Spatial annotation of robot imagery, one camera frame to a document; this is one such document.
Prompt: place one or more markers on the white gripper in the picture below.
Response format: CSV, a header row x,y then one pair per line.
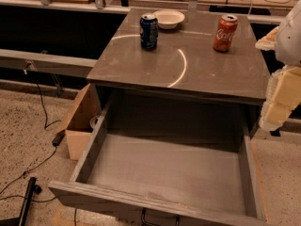
x,y
290,41

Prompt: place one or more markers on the red coke can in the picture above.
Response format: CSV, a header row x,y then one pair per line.
x,y
226,28

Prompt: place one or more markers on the open grey top drawer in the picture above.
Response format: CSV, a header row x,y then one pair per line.
x,y
162,161

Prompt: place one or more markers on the blue pepsi can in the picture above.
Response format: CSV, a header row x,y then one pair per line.
x,y
148,31

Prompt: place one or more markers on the grey wooden cabinet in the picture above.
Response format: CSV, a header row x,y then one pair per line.
x,y
185,66

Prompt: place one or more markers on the white bowl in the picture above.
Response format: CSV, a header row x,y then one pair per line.
x,y
168,19

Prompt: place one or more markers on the tape roll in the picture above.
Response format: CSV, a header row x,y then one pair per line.
x,y
93,122

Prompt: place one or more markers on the cardboard box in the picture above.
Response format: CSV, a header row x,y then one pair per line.
x,y
76,122

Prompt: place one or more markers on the black power adapter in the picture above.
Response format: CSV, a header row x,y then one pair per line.
x,y
58,138

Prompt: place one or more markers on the black stand leg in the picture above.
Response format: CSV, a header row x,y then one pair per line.
x,y
32,188

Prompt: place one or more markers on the metal rail beam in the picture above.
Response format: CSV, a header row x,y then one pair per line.
x,y
44,63

